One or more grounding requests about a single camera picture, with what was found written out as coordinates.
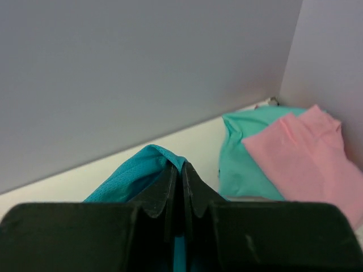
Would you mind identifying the teal blue t-shirt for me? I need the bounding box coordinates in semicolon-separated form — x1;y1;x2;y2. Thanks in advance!
82;144;230;272

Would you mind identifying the mint green folded t-shirt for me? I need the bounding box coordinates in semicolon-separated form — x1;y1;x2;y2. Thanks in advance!
219;106;307;201

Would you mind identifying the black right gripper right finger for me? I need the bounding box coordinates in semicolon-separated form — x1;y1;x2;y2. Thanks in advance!
181;163;362;271

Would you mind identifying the pink folded t-shirt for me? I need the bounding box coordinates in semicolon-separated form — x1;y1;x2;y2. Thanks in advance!
242;105;362;229

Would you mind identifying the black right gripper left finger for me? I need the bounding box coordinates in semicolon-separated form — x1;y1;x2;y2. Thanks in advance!
1;165;178;271

